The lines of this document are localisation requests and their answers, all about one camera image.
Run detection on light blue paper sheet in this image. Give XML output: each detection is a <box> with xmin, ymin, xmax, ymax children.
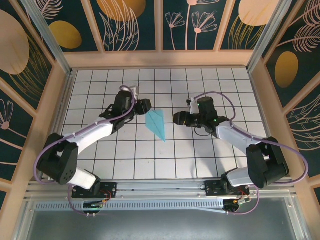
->
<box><xmin>144</xmin><ymin>109</ymin><xmax>167</xmax><ymax>143</ymax></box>

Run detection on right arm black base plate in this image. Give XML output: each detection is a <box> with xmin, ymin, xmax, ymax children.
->
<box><xmin>204</xmin><ymin>180</ymin><xmax>251</xmax><ymax>197</ymax></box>

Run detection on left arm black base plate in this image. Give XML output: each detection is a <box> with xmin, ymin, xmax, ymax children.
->
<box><xmin>71</xmin><ymin>181</ymin><xmax>118</xmax><ymax>200</ymax></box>

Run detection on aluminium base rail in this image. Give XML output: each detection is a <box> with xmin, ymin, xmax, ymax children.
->
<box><xmin>24</xmin><ymin>176</ymin><xmax>297</xmax><ymax>201</ymax></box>

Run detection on aluminium corner post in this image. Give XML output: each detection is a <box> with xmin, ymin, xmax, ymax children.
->
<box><xmin>246</xmin><ymin>0</ymin><xmax>294</xmax><ymax>73</ymax></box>
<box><xmin>19</xmin><ymin>0</ymin><xmax>74</xmax><ymax>76</ymax></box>

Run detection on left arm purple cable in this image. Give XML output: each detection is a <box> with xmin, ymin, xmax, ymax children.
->
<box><xmin>34</xmin><ymin>85</ymin><xmax>138</xmax><ymax>217</ymax></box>

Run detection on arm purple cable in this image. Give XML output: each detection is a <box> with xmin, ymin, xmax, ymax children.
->
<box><xmin>191</xmin><ymin>91</ymin><xmax>310</xmax><ymax>216</ymax></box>
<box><xmin>34</xmin><ymin>85</ymin><xmax>138</xmax><ymax>217</ymax></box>

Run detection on grey slotted cable duct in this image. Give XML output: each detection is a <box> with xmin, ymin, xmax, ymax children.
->
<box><xmin>34</xmin><ymin>199</ymin><xmax>227</xmax><ymax>214</ymax></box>

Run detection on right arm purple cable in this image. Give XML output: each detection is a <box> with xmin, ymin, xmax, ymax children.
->
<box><xmin>191</xmin><ymin>91</ymin><xmax>310</xmax><ymax>216</ymax></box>

